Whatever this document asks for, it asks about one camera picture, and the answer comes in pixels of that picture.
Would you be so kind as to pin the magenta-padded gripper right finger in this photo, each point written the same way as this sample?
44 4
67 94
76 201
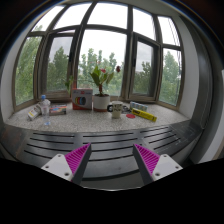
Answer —
148 159

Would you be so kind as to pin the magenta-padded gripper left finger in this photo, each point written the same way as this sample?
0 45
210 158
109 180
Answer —
76 158

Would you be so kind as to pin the clear blue-capped water bottle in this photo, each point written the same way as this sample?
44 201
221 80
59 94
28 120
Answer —
45 110

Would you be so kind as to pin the long yellow box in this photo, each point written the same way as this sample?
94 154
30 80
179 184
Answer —
144 115

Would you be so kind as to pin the flat round red coaster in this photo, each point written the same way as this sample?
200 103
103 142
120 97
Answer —
130 116

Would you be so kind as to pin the blue-green patterned box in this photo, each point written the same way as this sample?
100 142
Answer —
138 106

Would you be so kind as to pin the red and white filament box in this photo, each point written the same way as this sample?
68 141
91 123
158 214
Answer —
82 99

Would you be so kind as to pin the potted plant in white pot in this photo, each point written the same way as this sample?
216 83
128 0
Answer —
101 101

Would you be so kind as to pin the white power strip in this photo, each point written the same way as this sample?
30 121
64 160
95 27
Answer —
33 113

